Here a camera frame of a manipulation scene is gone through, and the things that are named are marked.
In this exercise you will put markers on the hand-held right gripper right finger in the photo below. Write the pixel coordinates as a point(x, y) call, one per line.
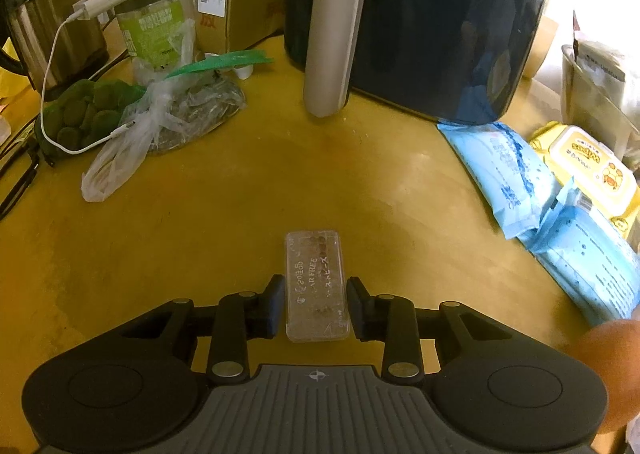
point(356, 309)

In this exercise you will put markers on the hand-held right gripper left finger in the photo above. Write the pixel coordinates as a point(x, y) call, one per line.
point(274, 306)

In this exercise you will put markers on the clear plastic case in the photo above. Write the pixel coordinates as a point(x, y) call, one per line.
point(315, 284)

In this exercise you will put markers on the blue wet wipes pack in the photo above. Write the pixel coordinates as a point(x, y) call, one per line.
point(500, 169)
point(590, 259)

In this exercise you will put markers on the clear plastic bag of seeds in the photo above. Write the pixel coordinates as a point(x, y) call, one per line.
point(200, 104)

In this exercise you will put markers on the orange fruit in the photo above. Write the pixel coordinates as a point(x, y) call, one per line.
point(610, 374)

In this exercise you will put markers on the green mesh bag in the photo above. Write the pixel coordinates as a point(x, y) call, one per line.
point(85, 109)

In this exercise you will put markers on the yellow wet wipes pack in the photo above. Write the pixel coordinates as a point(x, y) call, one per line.
point(590, 159)

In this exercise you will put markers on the black air fryer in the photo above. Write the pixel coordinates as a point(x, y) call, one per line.
point(440, 34)

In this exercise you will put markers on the green label plastic jar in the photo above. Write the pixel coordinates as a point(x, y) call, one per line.
point(150, 29)

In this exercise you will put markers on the brown packing tape roll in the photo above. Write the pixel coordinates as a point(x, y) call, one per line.
point(541, 49)

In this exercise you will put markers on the steel electric kettle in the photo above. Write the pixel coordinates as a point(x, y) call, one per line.
point(50, 24)

